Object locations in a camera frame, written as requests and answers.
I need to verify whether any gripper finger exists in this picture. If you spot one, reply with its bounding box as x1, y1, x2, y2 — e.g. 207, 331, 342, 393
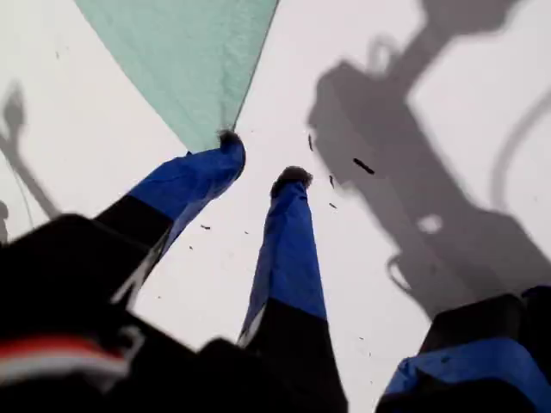
237, 165, 349, 413
94, 130, 247, 259

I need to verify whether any pale green T-shirt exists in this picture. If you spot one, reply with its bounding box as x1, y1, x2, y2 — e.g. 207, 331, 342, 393
72, 0, 281, 154

